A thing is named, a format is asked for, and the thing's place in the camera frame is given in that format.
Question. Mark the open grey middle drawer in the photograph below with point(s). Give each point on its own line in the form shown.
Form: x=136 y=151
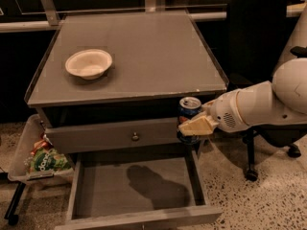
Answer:
x=153 y=190

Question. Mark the red snack bag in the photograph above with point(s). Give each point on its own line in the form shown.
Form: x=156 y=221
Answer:
x=43 y=142

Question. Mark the blue pepsi can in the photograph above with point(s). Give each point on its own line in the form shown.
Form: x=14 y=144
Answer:
x=188 y=107

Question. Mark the white paper bowl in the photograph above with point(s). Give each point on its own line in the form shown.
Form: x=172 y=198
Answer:
x=88 y=64

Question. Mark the black office chair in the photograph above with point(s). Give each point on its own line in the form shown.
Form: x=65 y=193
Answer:
x=279 y=138

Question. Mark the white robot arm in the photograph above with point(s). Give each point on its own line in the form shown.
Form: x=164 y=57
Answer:
x=269 y=80

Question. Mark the metal rail with brackets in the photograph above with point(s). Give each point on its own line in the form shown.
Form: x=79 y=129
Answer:
x=36 y=15

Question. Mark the grey top drawer with knob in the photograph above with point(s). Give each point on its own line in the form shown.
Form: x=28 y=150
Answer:
x=112 y=136

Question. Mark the grey drawer cabinet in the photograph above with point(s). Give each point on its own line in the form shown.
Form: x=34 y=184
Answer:
x=157 y=59

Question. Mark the green chip bag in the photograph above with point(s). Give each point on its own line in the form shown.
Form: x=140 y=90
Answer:
x=48 y=160

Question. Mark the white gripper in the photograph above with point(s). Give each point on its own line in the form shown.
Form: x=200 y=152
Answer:
x=224 y=112

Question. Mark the clear plastic bin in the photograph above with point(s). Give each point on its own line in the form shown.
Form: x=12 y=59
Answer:
x=19 y=168

